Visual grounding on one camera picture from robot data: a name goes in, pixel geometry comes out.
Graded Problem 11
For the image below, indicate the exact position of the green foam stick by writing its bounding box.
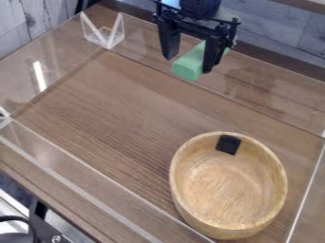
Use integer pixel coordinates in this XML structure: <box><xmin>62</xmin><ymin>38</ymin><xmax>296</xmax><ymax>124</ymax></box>
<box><xmin>171</xmin><ymin>40</ymin><xmax>232</xmax><ymax>82</ymax></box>

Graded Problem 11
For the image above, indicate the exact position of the clear acrylic corner bracket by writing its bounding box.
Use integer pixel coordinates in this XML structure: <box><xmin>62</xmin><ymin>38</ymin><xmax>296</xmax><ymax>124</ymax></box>
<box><xmin>80</xmin><ymin>12</ymin><xmax>124</xmax><ymax>49</ymax></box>

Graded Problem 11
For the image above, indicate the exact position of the small black square block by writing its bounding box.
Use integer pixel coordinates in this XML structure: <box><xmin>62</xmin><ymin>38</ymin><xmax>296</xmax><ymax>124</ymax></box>
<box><xmin>215</xmin><ymin>135</ymin><xmax>240</xmax><ymax>156</ymax></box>

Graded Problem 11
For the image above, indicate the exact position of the black table leg bracket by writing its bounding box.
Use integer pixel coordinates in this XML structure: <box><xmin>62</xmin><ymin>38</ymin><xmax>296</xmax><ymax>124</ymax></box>
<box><xmin>29</xmin><ymin>198</ymin><xmax>70</xmax><ymax>243</ymax></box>

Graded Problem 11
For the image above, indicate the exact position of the black cable lower left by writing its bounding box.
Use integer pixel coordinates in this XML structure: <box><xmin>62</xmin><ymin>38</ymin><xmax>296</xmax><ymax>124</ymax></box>
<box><xmin>0</xmin><ymin>215</ymin><xmax>33</xmax><ymax>226</ymax></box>

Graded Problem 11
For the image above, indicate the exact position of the clear acrylic front wall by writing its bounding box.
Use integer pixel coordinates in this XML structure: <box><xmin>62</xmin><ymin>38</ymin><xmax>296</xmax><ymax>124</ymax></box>
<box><xmin>0</xmin><ymin>118</ymin><xmax>212</xmax><ymax>243</ymax></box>

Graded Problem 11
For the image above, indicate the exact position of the wooden bowl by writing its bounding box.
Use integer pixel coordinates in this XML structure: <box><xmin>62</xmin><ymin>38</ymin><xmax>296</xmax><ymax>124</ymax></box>
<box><xmin>168</xmin><ymin>131</ymin><xmax>287</xmax><ymax>240</ymax></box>

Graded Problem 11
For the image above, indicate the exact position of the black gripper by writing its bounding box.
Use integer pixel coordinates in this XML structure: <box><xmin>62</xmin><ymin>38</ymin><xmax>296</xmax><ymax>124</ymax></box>
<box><xmin>153</xmin><ymin>0</ymin><xmax>240</xmax><ymax>74</ymax></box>

